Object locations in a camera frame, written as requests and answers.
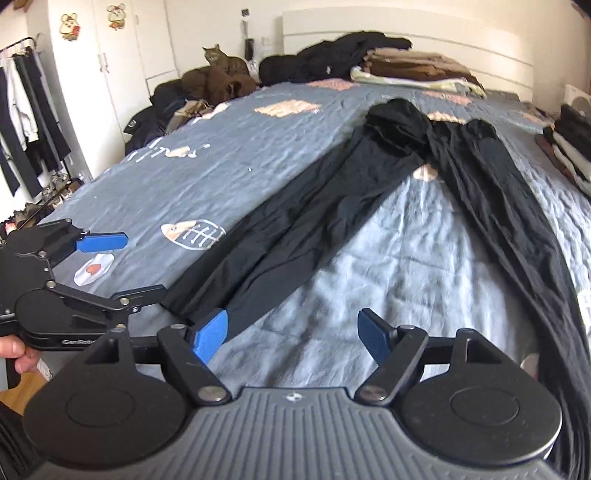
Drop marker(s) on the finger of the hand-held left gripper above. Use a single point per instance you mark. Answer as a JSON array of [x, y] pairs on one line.
[[101, 242], [141, 293]]

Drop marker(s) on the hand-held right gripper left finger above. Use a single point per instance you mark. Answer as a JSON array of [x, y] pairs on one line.
[[210, 334]]

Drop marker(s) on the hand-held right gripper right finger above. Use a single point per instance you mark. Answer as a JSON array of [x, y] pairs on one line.
[[374, 337]]

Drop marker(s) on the black tights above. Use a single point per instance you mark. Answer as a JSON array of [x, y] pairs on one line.
[[323, 207]]

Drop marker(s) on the dark clothes heap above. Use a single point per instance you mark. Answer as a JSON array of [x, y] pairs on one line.
[[143, 124]]

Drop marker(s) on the clothes rack with hanging garments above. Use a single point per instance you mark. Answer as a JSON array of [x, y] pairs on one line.
[[27, 106]]

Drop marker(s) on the stack of folded brown clothes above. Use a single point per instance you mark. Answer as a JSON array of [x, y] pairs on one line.
[[406, 67]]

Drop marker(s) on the stack of folded dark clothes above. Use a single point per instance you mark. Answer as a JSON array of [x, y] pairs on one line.
[[572, 138]]

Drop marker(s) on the person's left hand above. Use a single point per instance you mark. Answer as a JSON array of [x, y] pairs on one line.
[[23, 357]]

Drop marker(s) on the row of shoes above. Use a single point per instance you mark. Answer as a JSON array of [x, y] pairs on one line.
[[60, 184]]

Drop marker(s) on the white wardrobe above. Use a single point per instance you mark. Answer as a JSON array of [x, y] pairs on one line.
[[124, 50]]

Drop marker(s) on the blue-grey printed quilt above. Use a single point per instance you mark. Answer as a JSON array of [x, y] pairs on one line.
[[277, 152]]

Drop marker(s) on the brown jacket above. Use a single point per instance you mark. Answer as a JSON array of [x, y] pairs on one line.
[[217, 85]]

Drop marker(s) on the tabby cat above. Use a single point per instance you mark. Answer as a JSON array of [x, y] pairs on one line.
[[226, 63]]

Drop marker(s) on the cartoon mouse sticker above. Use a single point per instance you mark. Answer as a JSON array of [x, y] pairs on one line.
[[117, 16], [70, 26]]

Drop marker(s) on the black hairbrush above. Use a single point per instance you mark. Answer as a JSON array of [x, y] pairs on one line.
[[250, 48]]

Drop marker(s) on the black jacket heap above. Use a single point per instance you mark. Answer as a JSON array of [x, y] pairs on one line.
[[323, 60]]

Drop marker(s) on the white fan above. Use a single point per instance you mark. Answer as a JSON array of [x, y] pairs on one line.
[[577, 97]]

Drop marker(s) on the white headboard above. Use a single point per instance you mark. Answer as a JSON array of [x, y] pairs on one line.
[[461, 32]]

